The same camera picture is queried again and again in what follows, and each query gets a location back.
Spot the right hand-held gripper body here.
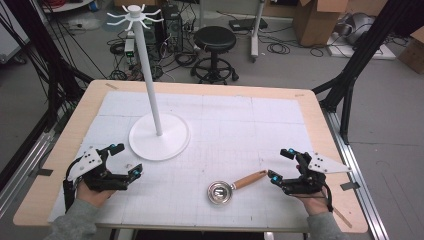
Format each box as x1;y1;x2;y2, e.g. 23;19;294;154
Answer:
281;151;353;196

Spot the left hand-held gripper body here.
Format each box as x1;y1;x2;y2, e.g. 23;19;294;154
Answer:
66;144;132;193

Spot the white hook rack stand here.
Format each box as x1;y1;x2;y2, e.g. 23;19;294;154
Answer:
106;4;192;162

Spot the metal ladle with wooden handle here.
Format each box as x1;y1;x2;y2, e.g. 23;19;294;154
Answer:
206;169;269;205

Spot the person's left hand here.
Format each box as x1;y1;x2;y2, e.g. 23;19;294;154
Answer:
75;179;118;209

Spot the person's right hand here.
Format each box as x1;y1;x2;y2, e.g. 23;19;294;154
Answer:
293;188;331;217

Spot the thin wooden strip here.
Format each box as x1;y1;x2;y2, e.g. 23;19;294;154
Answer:
331;205;353;230

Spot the white grid mat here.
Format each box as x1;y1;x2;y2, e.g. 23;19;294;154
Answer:
48;90;338;232

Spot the power supply with green display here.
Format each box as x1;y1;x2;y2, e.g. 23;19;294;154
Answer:
123;37;136;65

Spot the white metal stand leg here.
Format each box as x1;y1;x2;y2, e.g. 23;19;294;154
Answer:
249;0;267;63

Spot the black computer tower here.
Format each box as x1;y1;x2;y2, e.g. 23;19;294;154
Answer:
162;3;184;53

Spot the large open cardboard box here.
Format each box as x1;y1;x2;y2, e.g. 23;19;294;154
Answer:
292;0;389;48

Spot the black flat box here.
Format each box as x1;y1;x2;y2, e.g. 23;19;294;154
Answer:
228;17;269;33

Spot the black round stool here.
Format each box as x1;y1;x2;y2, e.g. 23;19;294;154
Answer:
190;25;240;85

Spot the grey bundle on floor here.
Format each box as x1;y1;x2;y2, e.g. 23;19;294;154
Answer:
335;12;377;47

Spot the small cardboard box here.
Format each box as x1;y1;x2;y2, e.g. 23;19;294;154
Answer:
397;26;424;75

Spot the aluminium rail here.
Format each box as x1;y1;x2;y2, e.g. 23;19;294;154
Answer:
321;109;390;240
0;130;56;219

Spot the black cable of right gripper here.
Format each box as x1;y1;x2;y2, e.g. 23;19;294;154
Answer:
320;184;335;213

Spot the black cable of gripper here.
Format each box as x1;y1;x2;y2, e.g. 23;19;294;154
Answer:
320;184;335;213
62;166;77;214

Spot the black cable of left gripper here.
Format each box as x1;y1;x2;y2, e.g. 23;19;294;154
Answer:
62;166;77;214

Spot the black metal frame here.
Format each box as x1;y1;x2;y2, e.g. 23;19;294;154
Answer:
0;0;95;193
312;0;424;145

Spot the coiled black floor cable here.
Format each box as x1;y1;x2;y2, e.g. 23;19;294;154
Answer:
266;42;292;56

